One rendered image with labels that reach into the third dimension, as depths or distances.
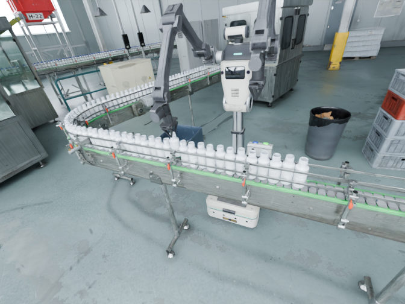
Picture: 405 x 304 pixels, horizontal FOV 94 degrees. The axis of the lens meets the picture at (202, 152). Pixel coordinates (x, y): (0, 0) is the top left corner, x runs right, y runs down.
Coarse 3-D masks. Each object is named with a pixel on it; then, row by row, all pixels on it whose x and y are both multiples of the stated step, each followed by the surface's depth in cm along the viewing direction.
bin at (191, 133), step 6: (174, 126) 189; (180, 126) 186; (186, 126) 183; (192, 126) 180; (168, 132) 181; (180, 132) 190; (186, 132) 187; (192, 132) 184; (198, 132) 171; (162, 138) 174; (180, 138) 194; (186, 138) 191; (192, 138) 161; (198, 138) 173; (180, 156) 164
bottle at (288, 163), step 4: (288, 156) 93; (292, 156) 92; (284, 160) 94; (288, 160) 91; (292, 160) 90; (284, 164) 93; (288, 164) 92; (292, 164) 92; (284, 168) 93; (288, 168) 92; (292, 168) 92; (284, 172) 94; (288, 172) 93; (280, 176) 98; (284, 176) 95; (288, 176) 94; (292, 176) 95; (284, 184) 98; (288, 184) 97
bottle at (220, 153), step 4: (220, 148) 104; (216, 152) 107; (220, 152) 105; (224, 152) 106; (216, 156) 107; (220, 156) 105; (224, 156) 106; (216, 160) 109; (220, 160) 107; (216, 164) 110; (220, 164) 108; (224, 164) 109
